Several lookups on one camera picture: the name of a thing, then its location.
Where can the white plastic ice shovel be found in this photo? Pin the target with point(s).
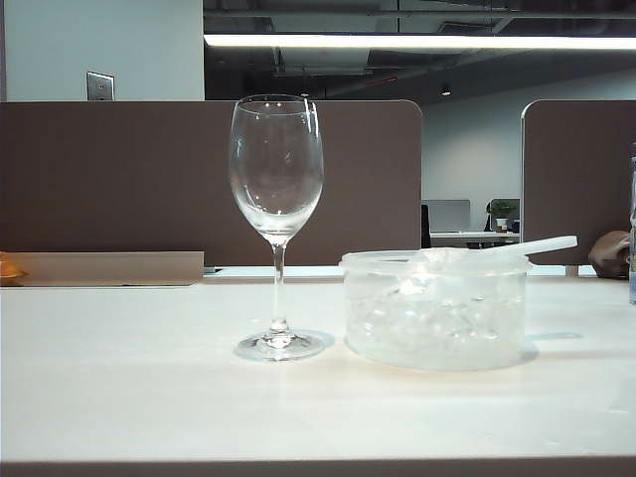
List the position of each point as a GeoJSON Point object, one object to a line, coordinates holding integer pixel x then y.
{"type": "Point", "coordinates": [546, 245]}

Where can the clear wine glass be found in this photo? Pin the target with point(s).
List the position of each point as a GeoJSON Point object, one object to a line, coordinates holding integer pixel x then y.
{"type": "Point", "coordinates": [278, 278]}

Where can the large pile of ice cubes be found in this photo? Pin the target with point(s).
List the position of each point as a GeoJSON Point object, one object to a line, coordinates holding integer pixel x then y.
{"type": "Point", "coordinates": [432, 323]}

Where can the round clear plastic container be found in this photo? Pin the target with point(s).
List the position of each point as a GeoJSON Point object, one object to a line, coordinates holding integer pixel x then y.
{"type": "Point", "coordinates": [377, 348]}

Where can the white background desk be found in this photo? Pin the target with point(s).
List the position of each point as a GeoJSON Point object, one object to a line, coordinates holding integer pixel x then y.
{"type": "Point", "coordinates": [467, 236]}

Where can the green potted plant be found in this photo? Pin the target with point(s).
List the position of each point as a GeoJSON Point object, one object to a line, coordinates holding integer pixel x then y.
{"type": "Point", "coordinates": [502, 211]}

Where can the small ceiling spot lamp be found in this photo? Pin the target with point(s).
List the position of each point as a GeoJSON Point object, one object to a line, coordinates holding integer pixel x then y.
{"type": "Point", "coordinates": [445, 91]}

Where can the wide brown desk partition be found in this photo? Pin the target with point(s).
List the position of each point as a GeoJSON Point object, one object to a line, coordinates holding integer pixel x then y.
{"type": "Point", "coordinates": [124, 174]}

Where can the flat tan cardboard box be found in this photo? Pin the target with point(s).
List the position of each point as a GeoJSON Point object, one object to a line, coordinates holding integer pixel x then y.
{"type": "Point", "coordinates": [109, 268]}

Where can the long ceiling light strip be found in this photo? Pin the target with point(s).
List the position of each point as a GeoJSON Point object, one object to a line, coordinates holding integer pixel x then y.
{"type": "Point", "coordinates": [397, 41]}

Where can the narrow brown desk partition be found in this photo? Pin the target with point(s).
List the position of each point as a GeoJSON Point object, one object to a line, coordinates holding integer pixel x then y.
{"type": "Point", "coordinates": [576, 174]}

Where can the brown rounded bag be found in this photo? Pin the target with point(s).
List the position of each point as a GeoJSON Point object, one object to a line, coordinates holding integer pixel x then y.
{"type": "Point", "coordinates": [608, 256]}

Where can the metal wall switch plate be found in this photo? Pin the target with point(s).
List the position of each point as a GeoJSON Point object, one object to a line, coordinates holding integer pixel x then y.
{"type": "Point", "coordinates": [100, 85]}

